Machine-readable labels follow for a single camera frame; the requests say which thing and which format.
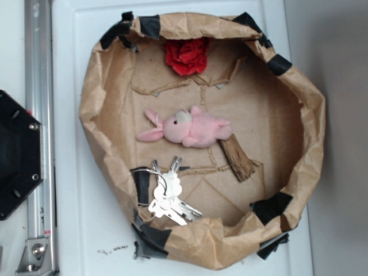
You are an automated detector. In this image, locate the brown wood chip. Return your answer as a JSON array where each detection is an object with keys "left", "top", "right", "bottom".
[{"left": 219, "top": 134, "right": 256, "bottom": 182}]

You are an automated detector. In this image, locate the pink plush bunny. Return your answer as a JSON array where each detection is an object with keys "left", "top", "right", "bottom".
[{"left": 137, "top": 105, "right": 232, "bottom": 148}]

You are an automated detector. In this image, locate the brown paper bag tray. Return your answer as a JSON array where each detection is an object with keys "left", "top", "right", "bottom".
[{"left": 79, "top": 13, "right": 325, "bottom": 270}]

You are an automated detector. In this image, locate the silver key bunch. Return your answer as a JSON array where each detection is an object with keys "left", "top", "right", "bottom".
[{"left": 133, "top": 157, "right": 202, "bottom": 226}]

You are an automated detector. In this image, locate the red crumpled tissue paper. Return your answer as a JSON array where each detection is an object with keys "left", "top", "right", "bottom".
[{"left": 164, "top": 37, "right": 210, "bottom": 76}]

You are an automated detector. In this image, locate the white plastic tray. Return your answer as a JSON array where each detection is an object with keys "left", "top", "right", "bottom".
[{"left": 50, "top": 0, "right": 315, "bottom": 276}]

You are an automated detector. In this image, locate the aluminium extrusion rail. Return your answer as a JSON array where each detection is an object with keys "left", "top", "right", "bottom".
[{"left": 24, "top": 1, "right": 59, "bottom": 275}]

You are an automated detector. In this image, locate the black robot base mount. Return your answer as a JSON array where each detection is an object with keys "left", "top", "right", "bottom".
[{"left": 0, "top": 90, "right": 43, "bottom": 221}]

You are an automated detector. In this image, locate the metal corner bracket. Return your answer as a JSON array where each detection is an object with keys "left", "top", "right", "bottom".
[{"left": 15, "top": 237, "right": 54, "bottom": 276}]

